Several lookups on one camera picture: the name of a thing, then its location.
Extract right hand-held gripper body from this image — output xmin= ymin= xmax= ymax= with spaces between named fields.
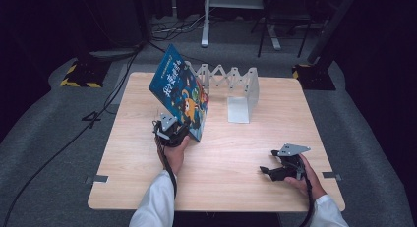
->
xmin=272 ymin=142 xmax=312 ymax=183

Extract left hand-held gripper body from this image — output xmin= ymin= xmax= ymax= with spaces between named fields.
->
xmin=151 ymin=112 xmax=191 ymax=147

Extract blue cartoon picture book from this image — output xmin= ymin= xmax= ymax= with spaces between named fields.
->
xmin=148 ymin=43 xmax=210 ymax=143

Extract translucent expandable book rack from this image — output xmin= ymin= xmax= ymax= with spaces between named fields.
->
xmin=184 ymin=60 xmax=261 ymax=125

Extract person's left hand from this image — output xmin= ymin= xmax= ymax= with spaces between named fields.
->
xmin=155 ymin=135 xmax=192 ymax=177

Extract person's right hand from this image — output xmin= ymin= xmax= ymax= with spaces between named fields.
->
xmin=283 ymin=154 xmax=328 ymax=202

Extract grey tape strip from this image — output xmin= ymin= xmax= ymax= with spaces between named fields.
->
xmin=86 ymin=174 xmax=109 ymax=185
xmin=322 ymin=171 xmax=342 ymax=182

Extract black stand with striped base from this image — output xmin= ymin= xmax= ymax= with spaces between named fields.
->
xmin=59 ymin=49 xmax=112 ymax=89
xmin=292 ymin=0 xmax=360 ymax=91

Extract grey flat stand foot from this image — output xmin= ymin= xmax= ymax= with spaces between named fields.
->
xmin=89 ymin=47 xmax=143 ymax=60

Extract black chair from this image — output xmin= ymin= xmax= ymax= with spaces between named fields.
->
xmin=250 ymin=0 xmax=313 ymax=59

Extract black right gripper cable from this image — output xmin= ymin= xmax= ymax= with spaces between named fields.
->
xmin=298 ymin=173 xmax=317 ymax=227

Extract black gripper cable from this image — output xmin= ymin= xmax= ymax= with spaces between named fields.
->
xmin=154 ymin=135 xmax=178 ymax=199
xmin=298 ymin=173 xmax=317 ymax=227

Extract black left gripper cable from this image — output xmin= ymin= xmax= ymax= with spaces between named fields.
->
xmin=154 ymin=135 xmax=178 ymax=199

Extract bundle of floor cables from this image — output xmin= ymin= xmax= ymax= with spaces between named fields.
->
xmin=150 ymin=13 xmax=211 ymax=42

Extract white desk frame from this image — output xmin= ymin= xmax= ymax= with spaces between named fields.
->
xmin=200 ymin=0 xmax=283 ymax=52

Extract long black floor cable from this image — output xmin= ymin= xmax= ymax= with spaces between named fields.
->
xmin=1 ymin=39 xmax=146 ymax=227

